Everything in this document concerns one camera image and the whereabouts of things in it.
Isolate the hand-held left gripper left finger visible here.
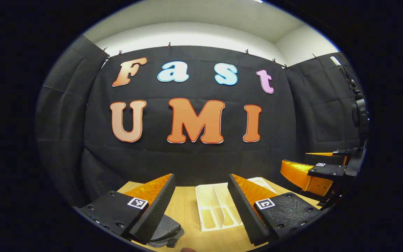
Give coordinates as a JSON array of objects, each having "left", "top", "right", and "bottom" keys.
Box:
[{"left": 77, "top": 173, "right": 176, "bottom": 245}]

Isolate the row of black backdrop clips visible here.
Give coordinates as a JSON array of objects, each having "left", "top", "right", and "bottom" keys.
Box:
[{"left": 101, "top": 42, "right": 319, "bottom": 69}]

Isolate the grey and black schoolbag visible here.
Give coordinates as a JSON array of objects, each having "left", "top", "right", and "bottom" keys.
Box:
[{"left": 148, "top": 214, "right": 184, "bottom": 248}]

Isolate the white bookshelf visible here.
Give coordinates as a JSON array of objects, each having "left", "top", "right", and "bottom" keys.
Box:
[{"left": 195, "top": 177, "right": 278, "bottom": 232}]

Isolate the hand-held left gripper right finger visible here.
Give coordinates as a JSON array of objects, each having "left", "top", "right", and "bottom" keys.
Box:
[{"left": 227, "top": 174, "right": 323, "bottom": 246}]

